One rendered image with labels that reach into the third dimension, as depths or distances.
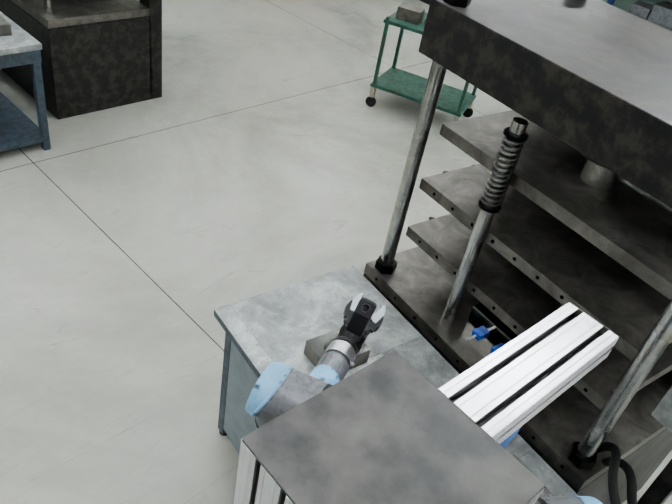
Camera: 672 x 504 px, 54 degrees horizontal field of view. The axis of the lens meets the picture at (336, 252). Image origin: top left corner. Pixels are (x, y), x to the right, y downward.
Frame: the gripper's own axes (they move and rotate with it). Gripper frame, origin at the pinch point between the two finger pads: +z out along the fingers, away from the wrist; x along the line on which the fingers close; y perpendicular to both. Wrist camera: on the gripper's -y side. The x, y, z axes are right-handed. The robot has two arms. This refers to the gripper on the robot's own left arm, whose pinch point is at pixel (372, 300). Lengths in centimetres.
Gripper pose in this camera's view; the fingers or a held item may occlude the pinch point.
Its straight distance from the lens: 182.7
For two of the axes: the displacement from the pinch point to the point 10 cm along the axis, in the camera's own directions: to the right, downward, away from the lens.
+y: -2.8, 7.3, 6.3
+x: 8.8, 4.6, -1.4
